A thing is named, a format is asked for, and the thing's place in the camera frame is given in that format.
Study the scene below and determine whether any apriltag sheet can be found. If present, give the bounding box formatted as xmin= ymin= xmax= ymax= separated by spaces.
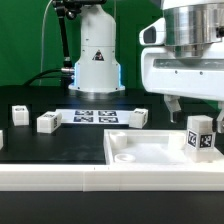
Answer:
xmin=57 ymin=109 xmax=131 ymax=125

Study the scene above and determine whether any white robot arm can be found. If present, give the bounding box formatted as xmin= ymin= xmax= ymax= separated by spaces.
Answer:
xmin=70 ymin=0 xmax=224 ymax=133

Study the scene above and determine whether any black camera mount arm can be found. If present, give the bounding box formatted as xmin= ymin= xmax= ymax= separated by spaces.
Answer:
xmin=52 ymin=0 xmax=107 ymax=68

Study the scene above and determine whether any white obstacle fence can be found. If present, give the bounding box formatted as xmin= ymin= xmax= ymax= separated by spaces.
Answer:
xmin=0 ymin=162 xmax=224 ymax=191

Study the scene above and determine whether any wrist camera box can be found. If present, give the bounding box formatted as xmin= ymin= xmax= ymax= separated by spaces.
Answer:
xmin=139 ymin=18 xmax=166 ymax=46

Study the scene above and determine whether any grey thin cable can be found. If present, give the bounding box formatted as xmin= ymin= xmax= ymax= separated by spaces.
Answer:
xmin=39 ymin=0 xmax=54 ymax=86

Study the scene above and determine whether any white square tabletop part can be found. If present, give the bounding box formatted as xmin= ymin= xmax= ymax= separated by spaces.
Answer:
xmin=104 ymin=129 xmax=224 ymax=165

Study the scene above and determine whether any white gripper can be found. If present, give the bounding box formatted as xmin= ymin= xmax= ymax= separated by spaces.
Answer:
xmin=141 ymin=45 xmax=224 ymax=133

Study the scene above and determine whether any black cable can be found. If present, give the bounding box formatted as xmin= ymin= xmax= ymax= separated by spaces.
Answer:
xmin=23 ymin=68 xmax=75 ymax=87

